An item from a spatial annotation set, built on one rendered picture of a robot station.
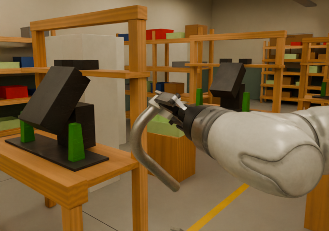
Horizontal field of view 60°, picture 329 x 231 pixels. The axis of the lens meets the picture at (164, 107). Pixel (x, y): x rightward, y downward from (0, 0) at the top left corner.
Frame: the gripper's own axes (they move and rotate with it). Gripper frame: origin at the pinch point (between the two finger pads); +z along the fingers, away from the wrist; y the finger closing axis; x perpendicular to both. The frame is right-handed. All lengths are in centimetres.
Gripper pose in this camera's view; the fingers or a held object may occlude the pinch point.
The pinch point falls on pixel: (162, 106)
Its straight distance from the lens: 71.5
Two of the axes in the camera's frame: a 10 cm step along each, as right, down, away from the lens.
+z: -4.4, -2.0, 8.8
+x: -7.1, 6.7, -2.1
